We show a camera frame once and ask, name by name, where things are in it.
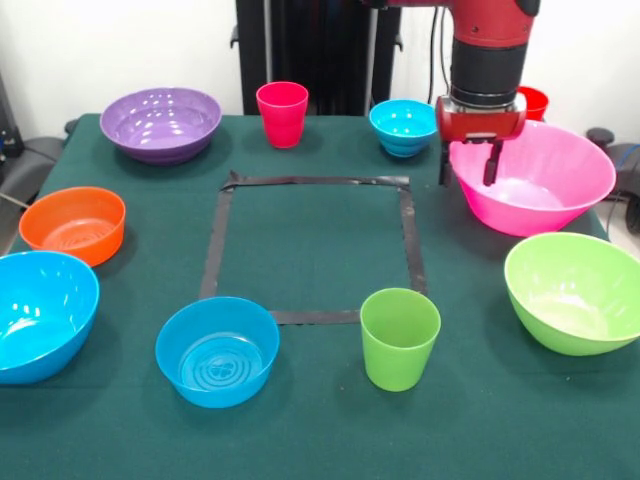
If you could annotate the pink cup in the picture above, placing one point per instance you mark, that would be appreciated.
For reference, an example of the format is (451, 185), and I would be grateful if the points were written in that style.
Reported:
(282, 120)

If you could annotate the large green bowl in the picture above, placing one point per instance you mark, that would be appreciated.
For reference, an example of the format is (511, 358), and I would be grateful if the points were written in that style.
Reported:
(570, 300)

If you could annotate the purple bowl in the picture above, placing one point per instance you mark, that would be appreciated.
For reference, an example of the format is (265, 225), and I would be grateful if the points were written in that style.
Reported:
(160, 130)

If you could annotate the large pink bowl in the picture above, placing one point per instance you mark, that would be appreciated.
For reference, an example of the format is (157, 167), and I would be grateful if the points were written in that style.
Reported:
(550, 200)

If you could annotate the dark green table cloth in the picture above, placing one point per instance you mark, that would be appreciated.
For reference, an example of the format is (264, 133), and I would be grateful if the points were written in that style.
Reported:
(320, 430)

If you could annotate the small cyan bowl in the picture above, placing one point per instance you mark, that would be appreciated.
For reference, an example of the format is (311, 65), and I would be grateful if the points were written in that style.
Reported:
(400, 125)

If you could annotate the green cup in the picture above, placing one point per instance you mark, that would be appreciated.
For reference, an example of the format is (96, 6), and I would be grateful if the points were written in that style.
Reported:
(400, 350)

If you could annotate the red cup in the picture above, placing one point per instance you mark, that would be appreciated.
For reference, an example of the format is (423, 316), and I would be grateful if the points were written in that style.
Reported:
(536, 105)

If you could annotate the orange ribbed bowl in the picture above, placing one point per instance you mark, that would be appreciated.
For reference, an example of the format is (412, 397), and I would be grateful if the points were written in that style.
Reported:
(75, 225)

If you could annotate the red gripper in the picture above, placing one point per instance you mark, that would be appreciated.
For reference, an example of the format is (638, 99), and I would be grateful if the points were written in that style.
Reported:
(480, 125)

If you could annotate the black floor device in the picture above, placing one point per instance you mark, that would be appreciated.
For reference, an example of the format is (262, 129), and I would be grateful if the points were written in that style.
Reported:
(30, 160)
(627, 165)

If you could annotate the medium blue ribbed bowl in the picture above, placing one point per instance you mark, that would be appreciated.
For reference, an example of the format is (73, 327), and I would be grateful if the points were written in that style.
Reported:
(215, 350)

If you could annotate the large blue bowl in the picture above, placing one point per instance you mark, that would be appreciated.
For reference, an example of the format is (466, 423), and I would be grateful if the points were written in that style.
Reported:
(45, 320)

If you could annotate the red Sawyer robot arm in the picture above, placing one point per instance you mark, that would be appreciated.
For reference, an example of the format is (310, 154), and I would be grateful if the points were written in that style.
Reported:
(490, 65)

